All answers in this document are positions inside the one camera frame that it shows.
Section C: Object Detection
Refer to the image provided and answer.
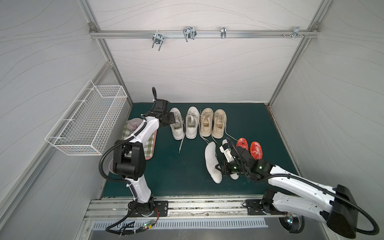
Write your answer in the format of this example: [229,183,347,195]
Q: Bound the white foam insole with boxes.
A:
[205,142,222,184]
[222,139,239,180]

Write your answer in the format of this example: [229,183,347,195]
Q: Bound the red orange insole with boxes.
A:
[236,138,249,151]

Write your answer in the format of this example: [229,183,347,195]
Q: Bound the white sneaker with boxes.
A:
[170,108,185,153]
[186,107,200,139]

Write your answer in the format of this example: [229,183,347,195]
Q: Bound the white sneaker front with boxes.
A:
[186,107,200,139]

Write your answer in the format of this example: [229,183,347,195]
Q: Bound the beige lace sneaker with laces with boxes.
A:
[212,109,237,141]

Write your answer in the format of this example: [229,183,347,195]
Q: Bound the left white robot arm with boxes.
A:
[99,98,176,214]

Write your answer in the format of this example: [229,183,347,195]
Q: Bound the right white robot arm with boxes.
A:
[215,144,380,239]

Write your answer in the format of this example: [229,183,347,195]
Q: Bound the green checkered cloth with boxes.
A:
[120,120,157,160]

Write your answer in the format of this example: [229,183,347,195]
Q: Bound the metal U-bolt hook left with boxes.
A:
[152,33,164,51]

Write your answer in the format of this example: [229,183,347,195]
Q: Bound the metal u-bolt hook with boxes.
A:
[183,27,197,42]
[152,33,164,51]

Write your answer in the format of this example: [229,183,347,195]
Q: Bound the metal U-bolt hook middle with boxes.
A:
[183,27,197,42]

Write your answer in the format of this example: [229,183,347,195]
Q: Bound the metal clip hook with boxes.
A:
[221,27,227,39]

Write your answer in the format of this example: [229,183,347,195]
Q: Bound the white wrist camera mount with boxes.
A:
[219,143,235,163]

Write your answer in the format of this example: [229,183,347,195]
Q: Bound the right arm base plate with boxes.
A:
[242,199,287,216]

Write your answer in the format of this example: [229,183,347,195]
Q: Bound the purple saucepan wooden handle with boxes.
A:
[109,159,117,175]

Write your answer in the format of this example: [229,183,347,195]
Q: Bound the white wire basket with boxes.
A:
[45,80,127,156]

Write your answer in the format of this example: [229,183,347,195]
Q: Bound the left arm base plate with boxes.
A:
[128,200,169,218]

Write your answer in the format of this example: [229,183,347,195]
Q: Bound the metal crossbar rail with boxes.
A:
[90,29,320,39]

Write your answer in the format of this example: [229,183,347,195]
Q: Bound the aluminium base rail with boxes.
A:
[84,195,263,221]

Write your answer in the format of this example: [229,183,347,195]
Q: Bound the white slotted cable duct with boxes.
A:
[92,218,269,231]

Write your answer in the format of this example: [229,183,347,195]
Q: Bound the metal bracket hook right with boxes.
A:
[282,27,309,39]

